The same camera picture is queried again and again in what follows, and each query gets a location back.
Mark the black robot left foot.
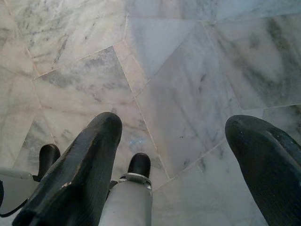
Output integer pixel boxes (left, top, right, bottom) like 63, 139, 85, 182
38, 144, 61, 179

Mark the silver robot leg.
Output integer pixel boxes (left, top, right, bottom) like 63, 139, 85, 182
101, 173, 153, 226
0, 167, 40, 216

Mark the silver robot left leg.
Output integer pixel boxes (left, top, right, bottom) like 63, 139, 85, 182
0, 167, 40, 216

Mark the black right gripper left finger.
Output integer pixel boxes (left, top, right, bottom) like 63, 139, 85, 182
11, 112, 123, 226

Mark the black robot right foot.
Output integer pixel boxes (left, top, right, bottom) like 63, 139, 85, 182
127, 153, 151, 179

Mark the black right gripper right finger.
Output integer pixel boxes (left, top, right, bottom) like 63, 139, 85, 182
224, 114, 301, 226

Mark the black robot foot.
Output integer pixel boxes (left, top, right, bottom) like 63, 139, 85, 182
127, 153, 151, 179
38, 144, 61, 179

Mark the silver robot right leg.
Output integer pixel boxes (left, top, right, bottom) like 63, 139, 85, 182
101, 173, 153, 226

